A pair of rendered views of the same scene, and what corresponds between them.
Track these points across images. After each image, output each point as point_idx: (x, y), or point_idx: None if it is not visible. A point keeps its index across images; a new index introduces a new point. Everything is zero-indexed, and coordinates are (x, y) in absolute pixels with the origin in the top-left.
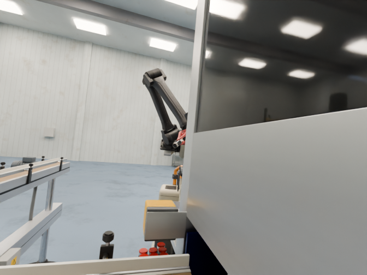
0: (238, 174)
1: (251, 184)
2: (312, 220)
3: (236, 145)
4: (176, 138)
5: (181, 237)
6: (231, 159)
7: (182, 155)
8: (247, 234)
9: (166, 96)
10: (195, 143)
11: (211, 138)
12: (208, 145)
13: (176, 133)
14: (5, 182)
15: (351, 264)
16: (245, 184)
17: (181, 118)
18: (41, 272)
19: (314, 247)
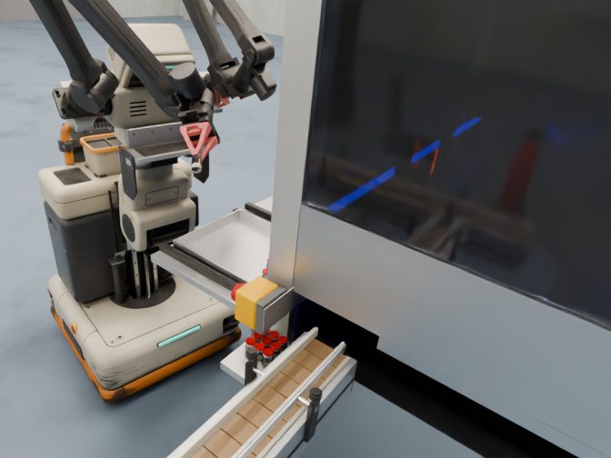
0: (397, 279)
1: (413, 290)
2: (455, 315)
3: (396, 258)
4: (110, 96)
5: (289, 311)
6: (388, 266)
7: (120, 124)
8: (405, 316)
9: (108, 25)
10: (309, 220)
11: (353, 233)
12: (346, 237)
13: (110, 84)
14: None
15: (469, 331)
16: (405, 288)
17: (155, 80)
18: (232, 413)
19: (454, 325)
